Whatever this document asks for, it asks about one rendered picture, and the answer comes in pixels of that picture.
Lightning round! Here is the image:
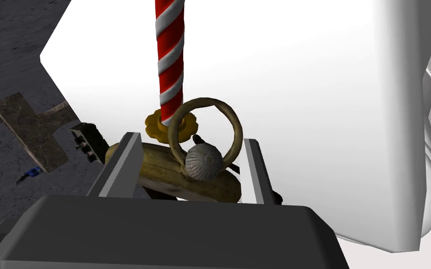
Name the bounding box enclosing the brown marble block with bar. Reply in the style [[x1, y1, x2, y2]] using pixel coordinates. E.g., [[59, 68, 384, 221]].
[[0, 92, 80, 174]]

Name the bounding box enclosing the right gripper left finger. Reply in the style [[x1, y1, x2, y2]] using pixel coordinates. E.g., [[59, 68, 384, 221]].
[[87, 132, 144, 199]]

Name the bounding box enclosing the small blue clip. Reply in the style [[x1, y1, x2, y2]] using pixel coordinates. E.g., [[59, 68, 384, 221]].
[[15, 166, 44, 187]]

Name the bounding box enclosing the white table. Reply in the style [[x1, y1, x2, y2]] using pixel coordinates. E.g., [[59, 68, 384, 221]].
[[39, 0, 431, 254]]

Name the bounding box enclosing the red white striped pole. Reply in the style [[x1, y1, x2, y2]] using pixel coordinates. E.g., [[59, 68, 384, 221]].
[[144, 0, 199, 145]]

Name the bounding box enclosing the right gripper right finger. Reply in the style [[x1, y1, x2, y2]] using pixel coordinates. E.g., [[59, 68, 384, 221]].
[[243, 138, 276, 205]]

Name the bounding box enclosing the brass ring with grey ball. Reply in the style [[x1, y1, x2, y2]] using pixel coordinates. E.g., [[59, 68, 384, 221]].
[[167, 97, 244, 183]]

